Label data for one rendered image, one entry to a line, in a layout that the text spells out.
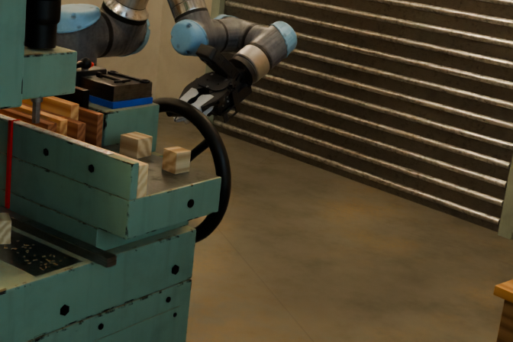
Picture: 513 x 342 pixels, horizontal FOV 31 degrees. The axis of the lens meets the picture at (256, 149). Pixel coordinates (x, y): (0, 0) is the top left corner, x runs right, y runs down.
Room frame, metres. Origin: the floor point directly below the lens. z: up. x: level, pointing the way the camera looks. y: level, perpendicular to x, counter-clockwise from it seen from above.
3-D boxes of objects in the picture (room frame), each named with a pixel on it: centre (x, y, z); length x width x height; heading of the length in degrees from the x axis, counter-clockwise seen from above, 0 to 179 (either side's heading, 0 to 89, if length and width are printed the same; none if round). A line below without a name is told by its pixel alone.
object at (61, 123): (1.48, 0.38, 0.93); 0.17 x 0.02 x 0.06; 55
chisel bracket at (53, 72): (1.40, 0.37, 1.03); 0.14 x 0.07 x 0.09; 145
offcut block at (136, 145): (1.47, 0.20, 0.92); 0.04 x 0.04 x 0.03; 58
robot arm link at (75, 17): (2.17, 0.46, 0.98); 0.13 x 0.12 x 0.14; 144
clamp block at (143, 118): (1.60, 0.28, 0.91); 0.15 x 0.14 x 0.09; 55
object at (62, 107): (1.52, 0.38, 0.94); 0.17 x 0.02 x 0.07; 55
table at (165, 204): (1.53, 0.33, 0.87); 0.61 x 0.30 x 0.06; 55
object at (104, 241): (1.46, 0.32, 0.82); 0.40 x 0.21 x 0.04; 55
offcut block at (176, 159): (1.40, 0.13, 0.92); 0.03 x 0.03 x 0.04; 49
